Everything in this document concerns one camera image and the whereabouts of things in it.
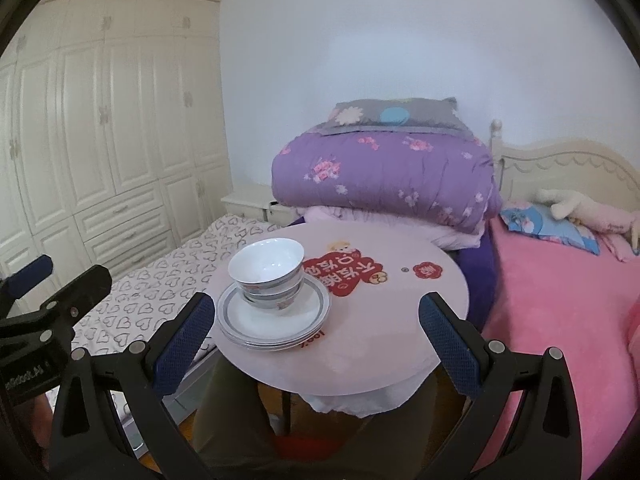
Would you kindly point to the cream panelled wardrobe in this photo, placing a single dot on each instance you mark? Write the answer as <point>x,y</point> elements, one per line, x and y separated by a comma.
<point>100,135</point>

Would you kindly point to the red object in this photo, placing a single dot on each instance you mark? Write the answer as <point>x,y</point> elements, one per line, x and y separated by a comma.
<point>310,447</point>

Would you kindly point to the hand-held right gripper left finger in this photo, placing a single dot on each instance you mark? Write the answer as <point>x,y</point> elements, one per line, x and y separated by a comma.
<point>184,347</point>

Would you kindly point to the round pink printed table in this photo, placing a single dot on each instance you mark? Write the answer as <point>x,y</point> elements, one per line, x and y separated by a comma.
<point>380,330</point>

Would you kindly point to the blue printed pillow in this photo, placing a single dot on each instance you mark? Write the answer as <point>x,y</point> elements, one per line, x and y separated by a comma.
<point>540,225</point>

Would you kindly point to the person's leg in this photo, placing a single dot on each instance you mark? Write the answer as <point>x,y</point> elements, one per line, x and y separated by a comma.
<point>230,410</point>
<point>390,440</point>

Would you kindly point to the pale pink folded blanket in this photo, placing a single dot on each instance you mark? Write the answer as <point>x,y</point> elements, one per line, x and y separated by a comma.
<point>440,235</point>

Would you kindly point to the heart print bed sheet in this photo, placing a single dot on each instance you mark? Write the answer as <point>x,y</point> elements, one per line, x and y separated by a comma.
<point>165,280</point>

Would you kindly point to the purple floral quilt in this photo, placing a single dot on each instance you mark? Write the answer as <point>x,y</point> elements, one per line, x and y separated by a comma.
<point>390,180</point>

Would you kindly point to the white cloth under table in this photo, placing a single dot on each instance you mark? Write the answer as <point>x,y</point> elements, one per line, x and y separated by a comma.
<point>360,402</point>

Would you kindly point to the cream nightstand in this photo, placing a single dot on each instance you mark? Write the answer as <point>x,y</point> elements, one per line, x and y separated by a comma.
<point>247,205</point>

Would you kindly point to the person's right leg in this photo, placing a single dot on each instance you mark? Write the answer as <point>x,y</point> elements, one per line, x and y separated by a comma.
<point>390,440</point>

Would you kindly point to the cream bed headboard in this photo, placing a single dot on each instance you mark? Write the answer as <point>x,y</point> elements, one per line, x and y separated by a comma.
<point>565,160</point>

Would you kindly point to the person's left leg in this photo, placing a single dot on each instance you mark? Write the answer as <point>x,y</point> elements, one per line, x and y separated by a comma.
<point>230,410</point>

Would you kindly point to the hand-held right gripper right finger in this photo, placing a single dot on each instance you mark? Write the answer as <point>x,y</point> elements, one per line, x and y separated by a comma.
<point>450,347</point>

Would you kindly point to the dark purple cloth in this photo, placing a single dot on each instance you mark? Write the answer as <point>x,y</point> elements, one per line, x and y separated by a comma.
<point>480,280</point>

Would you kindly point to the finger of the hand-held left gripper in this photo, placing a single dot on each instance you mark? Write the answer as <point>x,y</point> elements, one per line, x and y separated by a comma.
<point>82,290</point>
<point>30,272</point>

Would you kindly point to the grey floral pillow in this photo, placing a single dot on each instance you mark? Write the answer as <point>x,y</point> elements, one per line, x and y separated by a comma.
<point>430,117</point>

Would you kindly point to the person's left hand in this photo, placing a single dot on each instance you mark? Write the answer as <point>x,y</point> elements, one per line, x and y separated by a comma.
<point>42,417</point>

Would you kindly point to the cream and pink plush toy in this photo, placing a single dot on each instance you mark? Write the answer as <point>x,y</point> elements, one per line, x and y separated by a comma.
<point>590,207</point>

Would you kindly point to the pink pillow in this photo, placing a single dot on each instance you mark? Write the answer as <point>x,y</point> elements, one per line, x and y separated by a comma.
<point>620,247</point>

